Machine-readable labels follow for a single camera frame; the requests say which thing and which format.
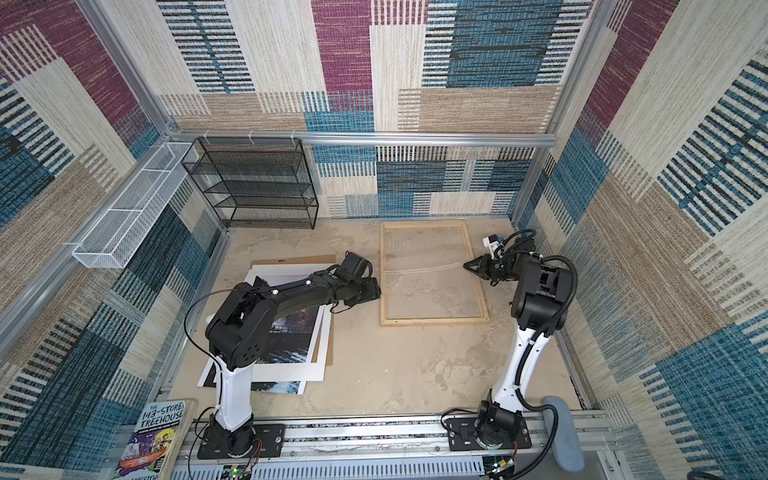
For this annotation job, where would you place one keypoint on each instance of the black wire mesh shelf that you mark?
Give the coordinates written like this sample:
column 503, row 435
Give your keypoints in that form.
column 254, row 182

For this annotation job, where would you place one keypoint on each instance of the white wire mesh basket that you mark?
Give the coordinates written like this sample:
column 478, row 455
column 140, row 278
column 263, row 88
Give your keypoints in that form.
column 122, row 228

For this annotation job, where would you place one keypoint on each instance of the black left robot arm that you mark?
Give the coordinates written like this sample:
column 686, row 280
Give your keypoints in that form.
column 239, row 331

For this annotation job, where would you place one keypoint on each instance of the white bordered dark photo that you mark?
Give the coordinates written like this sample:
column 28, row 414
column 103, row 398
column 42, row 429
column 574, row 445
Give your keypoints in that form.
column 292, row 340

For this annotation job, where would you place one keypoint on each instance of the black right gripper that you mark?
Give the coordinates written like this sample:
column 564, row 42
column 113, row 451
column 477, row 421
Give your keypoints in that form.
column 484, row 268

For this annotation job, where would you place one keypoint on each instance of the aluminium front rail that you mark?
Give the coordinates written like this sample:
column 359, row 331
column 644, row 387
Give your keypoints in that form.
column 363, row 447

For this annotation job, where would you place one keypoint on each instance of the colourful treehouse book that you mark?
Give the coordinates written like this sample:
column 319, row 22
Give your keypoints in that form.
column 151, row 450

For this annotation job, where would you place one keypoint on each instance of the light wooden picture frame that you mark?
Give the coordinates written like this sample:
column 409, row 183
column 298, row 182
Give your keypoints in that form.
column 384, row 276

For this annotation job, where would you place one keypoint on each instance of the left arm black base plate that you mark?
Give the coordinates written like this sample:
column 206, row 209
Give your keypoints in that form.
column 270, row 439

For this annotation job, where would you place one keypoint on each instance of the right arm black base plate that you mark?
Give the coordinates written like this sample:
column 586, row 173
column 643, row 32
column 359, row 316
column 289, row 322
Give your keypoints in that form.
column 462, row 436

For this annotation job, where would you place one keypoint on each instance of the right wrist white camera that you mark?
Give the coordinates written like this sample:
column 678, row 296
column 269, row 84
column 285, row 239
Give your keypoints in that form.
column 495, row 245

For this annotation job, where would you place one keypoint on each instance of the grey blue padded object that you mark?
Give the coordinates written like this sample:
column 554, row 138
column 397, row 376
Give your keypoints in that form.
column 566, row 446

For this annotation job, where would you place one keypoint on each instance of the white photo mat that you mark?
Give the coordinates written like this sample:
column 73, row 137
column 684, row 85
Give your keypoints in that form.
column 321, row 354

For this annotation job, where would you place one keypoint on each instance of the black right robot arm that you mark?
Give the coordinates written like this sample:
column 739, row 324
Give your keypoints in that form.
column 546, row 287

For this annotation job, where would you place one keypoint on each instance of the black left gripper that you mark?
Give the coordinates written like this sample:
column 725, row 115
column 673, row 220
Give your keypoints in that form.
column 373, row 290

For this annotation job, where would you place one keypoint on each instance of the brown cardboard backing board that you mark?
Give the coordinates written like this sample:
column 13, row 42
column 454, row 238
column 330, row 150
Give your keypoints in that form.
column 288, row 261

